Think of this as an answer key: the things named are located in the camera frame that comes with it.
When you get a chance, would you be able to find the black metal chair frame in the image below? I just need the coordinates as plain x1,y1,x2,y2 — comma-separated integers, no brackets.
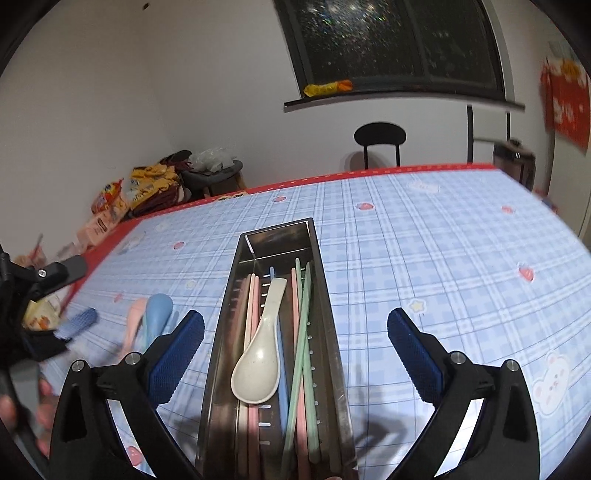
466,104,512,164

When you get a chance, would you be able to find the clear plastic bag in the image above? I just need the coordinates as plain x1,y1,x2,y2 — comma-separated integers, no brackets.
189,147,236,171

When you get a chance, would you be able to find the blue plaid tablecloth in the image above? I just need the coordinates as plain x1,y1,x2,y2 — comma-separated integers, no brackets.
39,168,591,480

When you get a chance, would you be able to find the metal utensil tray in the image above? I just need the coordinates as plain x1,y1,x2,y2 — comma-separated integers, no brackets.
196,217,358,476

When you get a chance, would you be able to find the tissue box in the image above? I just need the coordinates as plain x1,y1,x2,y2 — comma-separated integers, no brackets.
536,187,564,217

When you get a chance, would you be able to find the black round chair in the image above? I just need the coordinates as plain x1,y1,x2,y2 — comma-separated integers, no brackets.
353,121,408,169

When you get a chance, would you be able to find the blue chopstick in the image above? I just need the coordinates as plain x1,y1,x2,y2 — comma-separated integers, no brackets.
269,265,291,444

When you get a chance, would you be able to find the dark window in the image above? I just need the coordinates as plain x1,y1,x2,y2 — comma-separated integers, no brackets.
272,0,506,100

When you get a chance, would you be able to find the rice cooker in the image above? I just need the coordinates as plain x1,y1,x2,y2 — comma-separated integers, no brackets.
492,137,537,190

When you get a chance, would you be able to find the pink snack packet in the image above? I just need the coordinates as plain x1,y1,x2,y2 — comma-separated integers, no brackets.
76,212,121,245

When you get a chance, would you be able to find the white spoon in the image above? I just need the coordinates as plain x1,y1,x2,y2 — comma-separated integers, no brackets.
231,278,288,405

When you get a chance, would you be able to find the blue spoon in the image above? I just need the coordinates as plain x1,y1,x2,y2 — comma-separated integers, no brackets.
139,294,178,352

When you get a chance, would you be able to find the red hanging cloth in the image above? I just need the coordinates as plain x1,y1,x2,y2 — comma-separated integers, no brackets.
540,41,591,155

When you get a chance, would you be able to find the orange snack bag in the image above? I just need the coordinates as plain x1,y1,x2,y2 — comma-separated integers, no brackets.
91,179,130,215

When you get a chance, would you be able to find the pink chopstick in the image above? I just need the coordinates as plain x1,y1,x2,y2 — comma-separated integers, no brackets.
291,268,309,467

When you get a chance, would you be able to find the green chopstick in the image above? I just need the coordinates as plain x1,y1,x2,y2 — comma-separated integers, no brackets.
281,262,312,468
295,257,320,462

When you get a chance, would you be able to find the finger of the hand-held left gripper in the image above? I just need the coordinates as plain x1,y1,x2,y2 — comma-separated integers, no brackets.
25,308,99,361
28,255,88,301

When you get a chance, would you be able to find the yellow snack packet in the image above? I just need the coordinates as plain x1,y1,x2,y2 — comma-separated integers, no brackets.
303,79,354,97

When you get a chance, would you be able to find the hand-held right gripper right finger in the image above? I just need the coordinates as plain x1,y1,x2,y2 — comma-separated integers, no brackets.
386,308,541,480

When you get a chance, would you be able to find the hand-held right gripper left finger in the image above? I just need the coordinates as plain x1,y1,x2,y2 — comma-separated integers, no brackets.
48,309,206,480

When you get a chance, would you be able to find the grey stool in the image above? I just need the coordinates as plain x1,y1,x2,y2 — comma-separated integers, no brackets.
180,159,247,201

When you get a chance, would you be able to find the pink spoon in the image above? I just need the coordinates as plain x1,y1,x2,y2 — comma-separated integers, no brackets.
121,298,151,361

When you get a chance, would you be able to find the person's left hand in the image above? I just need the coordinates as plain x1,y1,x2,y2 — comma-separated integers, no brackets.
0,376,58,457

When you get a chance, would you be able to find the black windowsill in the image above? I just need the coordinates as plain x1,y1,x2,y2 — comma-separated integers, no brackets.
283,88,527,113

